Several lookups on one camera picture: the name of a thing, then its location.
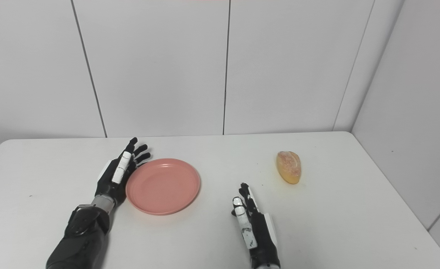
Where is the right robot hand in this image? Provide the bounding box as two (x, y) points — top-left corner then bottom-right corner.
(231, 182), (281, 269)

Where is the golden bread roll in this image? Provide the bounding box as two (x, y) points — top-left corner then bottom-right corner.
(276, 151), (302, 185)

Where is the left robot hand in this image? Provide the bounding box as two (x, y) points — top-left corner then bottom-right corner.
(95, 137), (151, 205)

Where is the pink round plate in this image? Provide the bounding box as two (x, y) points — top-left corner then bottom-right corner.
(125, 158), (201, 216)

